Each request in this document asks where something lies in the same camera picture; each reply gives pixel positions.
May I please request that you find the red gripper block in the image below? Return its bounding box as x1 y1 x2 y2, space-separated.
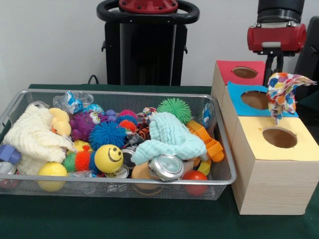
247 22 307 85

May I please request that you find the colourful dotted cloth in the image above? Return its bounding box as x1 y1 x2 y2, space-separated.
266 72 318 125

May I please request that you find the wooden box with three holes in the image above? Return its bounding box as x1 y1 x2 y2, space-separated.
210 60 319 215

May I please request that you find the dark green table cloth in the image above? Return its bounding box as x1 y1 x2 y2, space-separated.
0 84 319 239
296 91 319 108

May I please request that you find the orange plastic toy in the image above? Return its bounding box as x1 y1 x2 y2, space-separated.
186 119 225 163

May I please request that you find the green spiky rubber ball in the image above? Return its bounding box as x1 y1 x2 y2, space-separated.
157 98 192 125

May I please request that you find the light blue muslin cloth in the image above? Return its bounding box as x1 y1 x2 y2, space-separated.
131 111 209 165

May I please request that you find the red ball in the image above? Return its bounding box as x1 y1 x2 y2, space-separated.
184 170 209 196

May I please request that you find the crushed silver can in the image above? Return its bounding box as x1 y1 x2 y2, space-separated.
147 154 185 182

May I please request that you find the blue spiky rubber ball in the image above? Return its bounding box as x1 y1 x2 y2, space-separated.
88 121 128 151

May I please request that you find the yellow smiley face ball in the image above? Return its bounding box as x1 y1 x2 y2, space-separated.
94 144 125 174

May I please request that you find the purple monster toy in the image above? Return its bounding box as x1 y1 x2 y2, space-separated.
69 111 118 142

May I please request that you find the plain yellow ball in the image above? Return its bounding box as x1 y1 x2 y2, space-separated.
37 161 68 192

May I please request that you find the cream muslin cloth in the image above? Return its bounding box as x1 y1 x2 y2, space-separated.
2 103 75 176

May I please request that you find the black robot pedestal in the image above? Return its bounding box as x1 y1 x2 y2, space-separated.
96 0 200 87

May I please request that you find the shallow wire mesh bin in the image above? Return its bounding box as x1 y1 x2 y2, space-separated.
0 89 237 201

